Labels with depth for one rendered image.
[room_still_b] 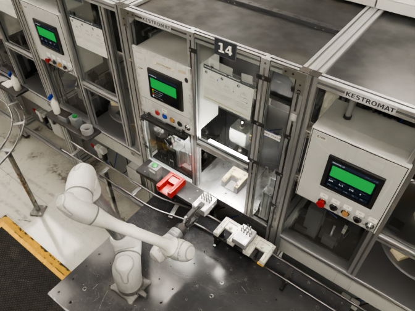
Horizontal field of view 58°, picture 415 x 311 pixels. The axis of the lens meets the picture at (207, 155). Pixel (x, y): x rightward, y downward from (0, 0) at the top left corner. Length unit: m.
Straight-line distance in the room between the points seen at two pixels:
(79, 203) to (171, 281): 0.88
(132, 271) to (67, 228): 1.55
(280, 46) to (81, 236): 2.50
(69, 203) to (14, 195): 2.33
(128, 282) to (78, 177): 0.70
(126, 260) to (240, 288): 0.72
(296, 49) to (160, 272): 1.55
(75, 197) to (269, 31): 1.22
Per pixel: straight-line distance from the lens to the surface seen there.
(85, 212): 1.85
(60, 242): 3.62
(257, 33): 1.91
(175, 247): 1.96
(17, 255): 3.67
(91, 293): 2.50
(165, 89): 2.14
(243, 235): 2.32
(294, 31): 1.96
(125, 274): 2.23
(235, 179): 2.57
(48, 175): 4.19
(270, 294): 2.43
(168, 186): 2.56
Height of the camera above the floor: 2.86
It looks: 45 degrees down
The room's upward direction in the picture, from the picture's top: straight up
